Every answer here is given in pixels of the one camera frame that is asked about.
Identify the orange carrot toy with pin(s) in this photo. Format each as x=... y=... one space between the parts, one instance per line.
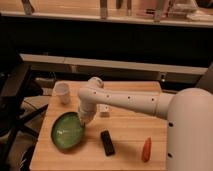
x=146 y=152

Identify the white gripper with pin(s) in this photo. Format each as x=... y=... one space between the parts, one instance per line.
x=86 y=116

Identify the long white shelf rail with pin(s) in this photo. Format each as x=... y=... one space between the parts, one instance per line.
x=114 y=64

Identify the black rectangular remote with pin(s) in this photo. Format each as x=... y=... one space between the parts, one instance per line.
x=107 y=143

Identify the green ceramic bowl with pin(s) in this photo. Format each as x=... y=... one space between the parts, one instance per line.
x=67 y=131

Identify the white plastic cup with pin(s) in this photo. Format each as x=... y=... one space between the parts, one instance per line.
x=62 y=92

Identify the black office chair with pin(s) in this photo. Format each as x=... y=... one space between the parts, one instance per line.
x=12 y=94

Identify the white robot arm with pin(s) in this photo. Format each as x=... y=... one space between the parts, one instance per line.
x=189 y=116

